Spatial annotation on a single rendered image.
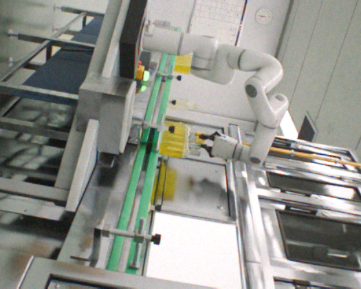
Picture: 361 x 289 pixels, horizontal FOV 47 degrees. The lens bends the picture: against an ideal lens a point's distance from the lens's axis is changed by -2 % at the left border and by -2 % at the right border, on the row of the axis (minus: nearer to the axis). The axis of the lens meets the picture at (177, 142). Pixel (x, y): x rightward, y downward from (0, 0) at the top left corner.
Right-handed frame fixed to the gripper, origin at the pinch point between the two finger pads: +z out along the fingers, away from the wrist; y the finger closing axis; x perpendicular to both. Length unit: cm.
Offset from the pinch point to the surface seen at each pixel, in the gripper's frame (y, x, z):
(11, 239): -16, 80, 43
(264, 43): -69, -589, 25
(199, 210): -13.4, 33.5, -10.1
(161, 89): 13.6, -12.1, 27.1
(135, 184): 3, 55, 11
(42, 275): 20, 119, 6
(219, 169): -12.7, -1.9, -10.5
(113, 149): 12, 52, 22
